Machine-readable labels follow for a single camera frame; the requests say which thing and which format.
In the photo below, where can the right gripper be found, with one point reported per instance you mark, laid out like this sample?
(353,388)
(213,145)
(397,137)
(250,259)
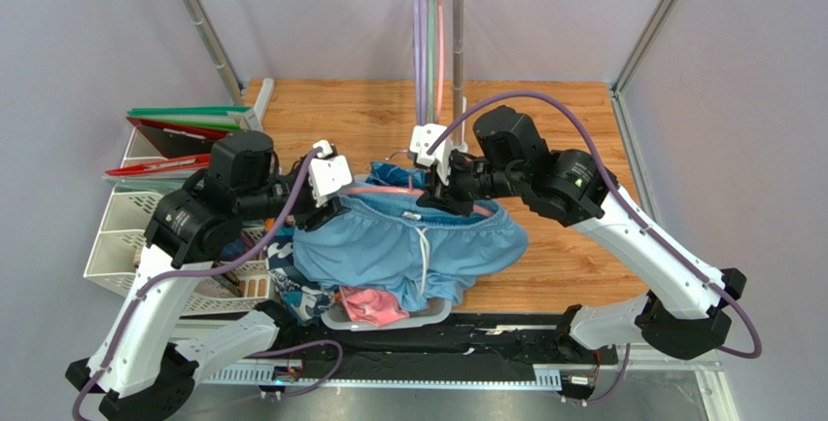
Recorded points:
(447,190)

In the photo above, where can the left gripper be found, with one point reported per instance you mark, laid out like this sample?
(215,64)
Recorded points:
(314,217)

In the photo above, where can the pink hanger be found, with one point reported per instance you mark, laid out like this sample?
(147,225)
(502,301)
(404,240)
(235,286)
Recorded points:
(408,190)
(439,61)

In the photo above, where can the light blue shorts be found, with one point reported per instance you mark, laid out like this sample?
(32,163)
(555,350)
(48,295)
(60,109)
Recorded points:
(478,246)

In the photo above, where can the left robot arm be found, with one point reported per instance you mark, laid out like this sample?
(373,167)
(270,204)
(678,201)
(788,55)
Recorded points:
(138,371)

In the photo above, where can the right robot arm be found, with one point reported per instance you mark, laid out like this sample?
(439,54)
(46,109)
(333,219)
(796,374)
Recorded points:
(681,314)

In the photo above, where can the dark blue patterned shorts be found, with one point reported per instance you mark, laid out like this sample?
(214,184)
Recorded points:
(390,175)

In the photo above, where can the colorful patterned shorts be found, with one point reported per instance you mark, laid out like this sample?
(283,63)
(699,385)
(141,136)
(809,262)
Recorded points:
(305,299)

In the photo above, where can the purple hanger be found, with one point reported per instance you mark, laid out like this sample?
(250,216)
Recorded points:
(418,67)
(423,17)

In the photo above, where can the pink garment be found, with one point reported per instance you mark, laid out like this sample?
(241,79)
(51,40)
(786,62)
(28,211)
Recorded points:
(374,307)

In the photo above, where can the white laundry basket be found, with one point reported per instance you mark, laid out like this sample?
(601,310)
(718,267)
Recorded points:
(384,256)

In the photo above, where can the books in organizer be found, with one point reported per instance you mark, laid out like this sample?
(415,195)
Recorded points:
(246,284)

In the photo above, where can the metal clothes rack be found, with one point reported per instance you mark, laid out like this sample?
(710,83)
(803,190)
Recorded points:
(236,88)

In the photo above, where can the green folder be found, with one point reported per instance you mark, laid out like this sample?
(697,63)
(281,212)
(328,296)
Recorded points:
(213,117)

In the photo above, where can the red folder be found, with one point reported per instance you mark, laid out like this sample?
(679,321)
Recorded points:
(180,150)

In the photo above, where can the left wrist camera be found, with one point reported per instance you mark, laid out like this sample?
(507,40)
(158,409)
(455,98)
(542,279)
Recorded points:
(328,173)

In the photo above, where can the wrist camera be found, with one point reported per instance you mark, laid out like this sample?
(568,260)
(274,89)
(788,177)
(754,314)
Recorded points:
(430,148)
(328,173)

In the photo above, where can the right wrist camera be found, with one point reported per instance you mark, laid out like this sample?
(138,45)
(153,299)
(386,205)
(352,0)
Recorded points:
(430,148)

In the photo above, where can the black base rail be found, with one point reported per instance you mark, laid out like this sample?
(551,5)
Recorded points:
(466,351)

